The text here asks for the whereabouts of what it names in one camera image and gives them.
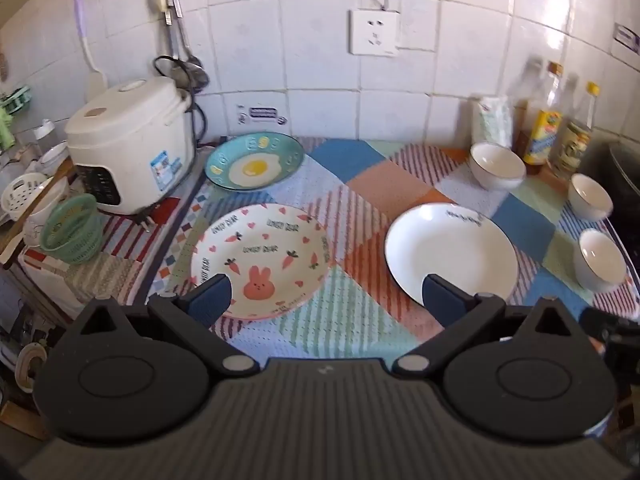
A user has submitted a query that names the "green plastic basket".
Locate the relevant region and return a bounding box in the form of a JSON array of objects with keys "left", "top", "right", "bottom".
[{"left": 40, "top": 194, "right": 104, "bottom": 265}]

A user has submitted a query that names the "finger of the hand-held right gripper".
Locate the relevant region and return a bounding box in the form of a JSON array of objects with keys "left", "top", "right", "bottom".
[{"left": 580, "top": 307, "right": 623, "bottom": 340}]

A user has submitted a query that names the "plain white plate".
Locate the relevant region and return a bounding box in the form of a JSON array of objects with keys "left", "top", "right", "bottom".
[{"left": 384, "top": 203, "right": 519, "bottom": 311}]

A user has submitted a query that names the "white wall socket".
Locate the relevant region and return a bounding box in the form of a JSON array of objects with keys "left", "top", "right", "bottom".
[{"left": 348, "top": 9, "right": 402, "bottom": 57}]

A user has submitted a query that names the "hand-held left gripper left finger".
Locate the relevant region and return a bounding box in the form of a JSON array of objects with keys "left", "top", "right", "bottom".
[{"left": 72, "top": 274, "right": 261, "bottom": 380}]

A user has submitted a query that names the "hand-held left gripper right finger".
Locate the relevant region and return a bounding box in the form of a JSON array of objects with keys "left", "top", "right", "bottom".
[{"left": 392, "top": 274, "right": 577, "bottom": 380}]

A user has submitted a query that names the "white salt bag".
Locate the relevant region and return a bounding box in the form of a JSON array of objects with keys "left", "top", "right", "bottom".
[{"left": 470, "top": 96, "right": 515, "bottom": 148}]

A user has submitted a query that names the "purple handled white spatula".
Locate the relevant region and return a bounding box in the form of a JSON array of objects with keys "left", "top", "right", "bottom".
[{"left": 72, "top": 0, "right": 109, "bottom": 103}]

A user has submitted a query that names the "black wok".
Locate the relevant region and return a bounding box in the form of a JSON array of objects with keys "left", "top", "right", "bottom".
[{"left": 582, "top": 140, "right": 640, "bottom": 241}]

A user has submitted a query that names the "checkered patchwork table mat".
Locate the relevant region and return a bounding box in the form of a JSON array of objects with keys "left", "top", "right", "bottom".
[{"left": 100, "top": 135, "right": 640, "bottom": 361}]

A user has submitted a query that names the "hanging metal ladle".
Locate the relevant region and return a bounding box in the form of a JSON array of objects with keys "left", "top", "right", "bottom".
[{"left": 164, "top": 0, "right": 211, "bottom": 93}]

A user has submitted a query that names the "white plastic colander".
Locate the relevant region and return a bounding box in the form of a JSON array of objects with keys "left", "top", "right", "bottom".
[{"left": 0, "top": 172, "right": 49, "bottom": 222}]

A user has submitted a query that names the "blue bordered wall sticker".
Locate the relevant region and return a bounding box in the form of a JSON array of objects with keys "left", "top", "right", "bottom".
[{"left": 614, "top": 24, "right": 640, "bottom": 54}]

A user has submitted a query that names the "teal fried egg plate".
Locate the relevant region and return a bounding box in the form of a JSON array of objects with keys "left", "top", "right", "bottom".
[{"left": 204, "top": 132, "right": 306, "bottom": 192}]

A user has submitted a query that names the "small wall sticker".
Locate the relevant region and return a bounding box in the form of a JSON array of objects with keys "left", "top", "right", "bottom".
[{"left": 237, "top": 105, "right": 289, "bottom": 128}]

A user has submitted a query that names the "white vinegar bottle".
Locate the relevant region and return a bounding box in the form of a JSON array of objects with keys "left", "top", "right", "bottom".
[{"left": 547, "top": 82, "right": 601, "bottom": 181}]

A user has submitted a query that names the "empty clear plastic bottle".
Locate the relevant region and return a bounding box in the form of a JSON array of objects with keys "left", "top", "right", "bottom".
[{"left": 509, "top": 57, "right": 544, "bottom": 111}]

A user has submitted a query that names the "yellow label cooking wine bottle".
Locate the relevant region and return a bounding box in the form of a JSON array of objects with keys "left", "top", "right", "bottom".
[{"left": 522, "top": 61, "right": 566, "bottom": 166}]

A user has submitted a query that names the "white ribbed bowl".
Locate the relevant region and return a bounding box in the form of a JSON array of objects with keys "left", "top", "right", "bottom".
[
  {"left": 572, "top": 229, "right": 627, "bottom": 293},
  {"left": 567, "top": 173, "right": 614, "bottom": 222},
  {"left": 469, "top": 142, "right": 527, "bottom": 191}
]

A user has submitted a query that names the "white rice cooker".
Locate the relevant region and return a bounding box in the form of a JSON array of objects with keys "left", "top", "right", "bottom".
[{"left": 64, "top": 78, "right": 196, "bottom": 216}]

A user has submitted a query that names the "pink bunny carrot plate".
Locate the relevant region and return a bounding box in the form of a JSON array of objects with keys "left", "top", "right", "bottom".
[{"left": 190, "top": 203, "right": 337, "bottom": 322}]

